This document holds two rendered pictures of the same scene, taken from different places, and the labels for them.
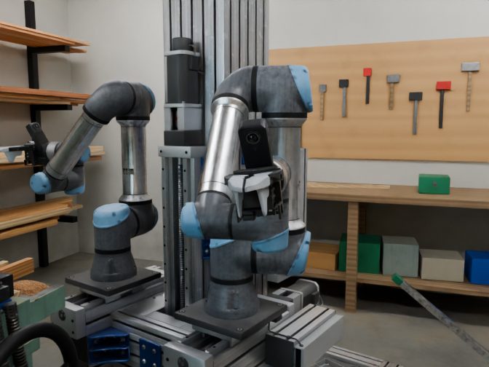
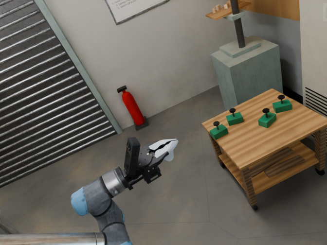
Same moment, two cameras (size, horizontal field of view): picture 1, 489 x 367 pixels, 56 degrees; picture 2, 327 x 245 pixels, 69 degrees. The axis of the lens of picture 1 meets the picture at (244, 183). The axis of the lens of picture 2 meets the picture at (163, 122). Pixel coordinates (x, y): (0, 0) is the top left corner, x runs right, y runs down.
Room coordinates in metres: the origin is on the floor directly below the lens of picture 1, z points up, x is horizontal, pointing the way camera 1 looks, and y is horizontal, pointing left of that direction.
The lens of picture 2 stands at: (0.84, 0.55, 1.71)
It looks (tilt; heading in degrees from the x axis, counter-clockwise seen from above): 34 degrees down; 249
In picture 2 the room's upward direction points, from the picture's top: 25 degrees counter-clockwise
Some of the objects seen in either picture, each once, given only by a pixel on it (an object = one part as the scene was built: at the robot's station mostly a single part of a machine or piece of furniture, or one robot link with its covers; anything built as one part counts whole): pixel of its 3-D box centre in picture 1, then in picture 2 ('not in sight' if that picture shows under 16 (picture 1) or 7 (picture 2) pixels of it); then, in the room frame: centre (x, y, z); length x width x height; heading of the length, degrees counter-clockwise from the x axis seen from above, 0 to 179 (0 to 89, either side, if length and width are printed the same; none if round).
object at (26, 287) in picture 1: (25, 285); not in sight; (1.13, 0.56, 0.91); 0.10 x 0.07 x 0.02; 74
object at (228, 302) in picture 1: (231, 290); not in sight; (1.20, 0.03, 0.87); 0.15 x 0.15 x 0.10
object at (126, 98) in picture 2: not in sight; (132, 107); (0.13, -2.12, 0.30); 0.19 x 0.18 x 0.60; 70
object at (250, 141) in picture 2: not in sight; (261, 143); (-0.18, -0.41, 0.32); 0.66 x 0.57 x 0.64; 162
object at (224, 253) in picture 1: (234, 248); not in sight; (1.20, 0.03, 0.98); 0.13 x 0.12 x 0.14; 81
